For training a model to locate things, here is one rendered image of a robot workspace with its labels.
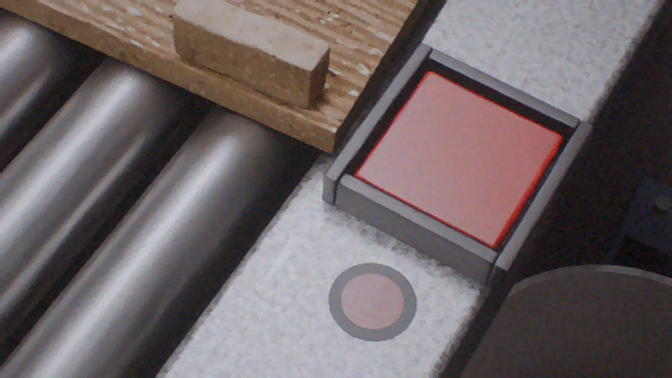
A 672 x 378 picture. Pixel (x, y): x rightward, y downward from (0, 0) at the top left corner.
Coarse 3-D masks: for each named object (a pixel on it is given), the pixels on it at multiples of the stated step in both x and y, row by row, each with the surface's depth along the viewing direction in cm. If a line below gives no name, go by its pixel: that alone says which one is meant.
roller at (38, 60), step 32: (0, 32) 52; (32, 32) 52; (0, 64) 51; (32, 64) 52; (64, 64) 53; (0, 96) 51; (32, 96) 52; (64, 96) 54; (0, 128) 51; (32, 128) 53; (0, 160) 51
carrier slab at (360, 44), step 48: (0, 0) 52; (48, 0) 51; (96, 0) 51; (144, 0) 51; (240, 0) 52; (288, 0) 52; (336, 0) 52; (384, 0) 52; (96, 48) 51; (144, 48) 50; (336, 48) 51; (384, 48) 51; (240, 96) 49; (336, 96) 49; (336, 144) 49
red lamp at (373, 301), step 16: (352, 288) 47; (368, 288) 47; (384, 288) 47; (352, 304) 47; (368, 304) 47; (384, 304) 47; (400, 304) 47; (352, 320) 46; (368, 320) 46; (384, 320) 46
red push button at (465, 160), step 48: (432, 96) 50; (480, 96) 51; (384, 144) 49; (432, 144) 49; (480, 144) 49; (528, 144) 49; (432, 192) 48; (480, 192) 48; (528, 192) 48; (480, 240) 47
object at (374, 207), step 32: (416, 64) 51; (448, 64) 51; (384, 96) 50; (512, 96) 50; (384, 128) 50; (576, 128) 50; (352, 160) 48; (576, 160) 49; (352, 192) 48; (384, 192) 47; (544, 192) 48; (384, 224) 48; (416, 224) 47; (448, 256) 47; (480, 256) 46; (512, 256) 46
